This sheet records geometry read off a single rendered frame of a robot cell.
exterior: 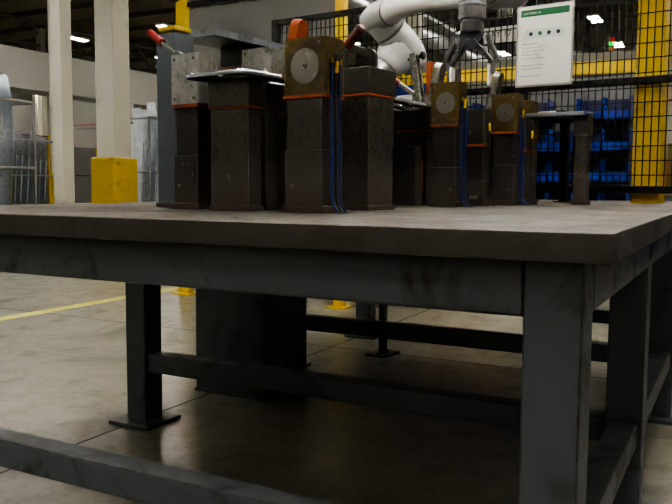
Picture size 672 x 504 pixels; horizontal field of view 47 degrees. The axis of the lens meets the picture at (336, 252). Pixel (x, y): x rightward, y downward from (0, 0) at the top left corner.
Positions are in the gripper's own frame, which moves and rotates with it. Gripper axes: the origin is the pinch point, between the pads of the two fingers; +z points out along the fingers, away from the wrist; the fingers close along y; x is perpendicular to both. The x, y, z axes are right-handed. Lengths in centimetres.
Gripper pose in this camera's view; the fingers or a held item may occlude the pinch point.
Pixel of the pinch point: (470, 83)
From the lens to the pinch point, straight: 265.1
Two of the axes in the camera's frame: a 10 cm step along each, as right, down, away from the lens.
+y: -8.2, -0.5, 5.7
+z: -0.1, 10.0, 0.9
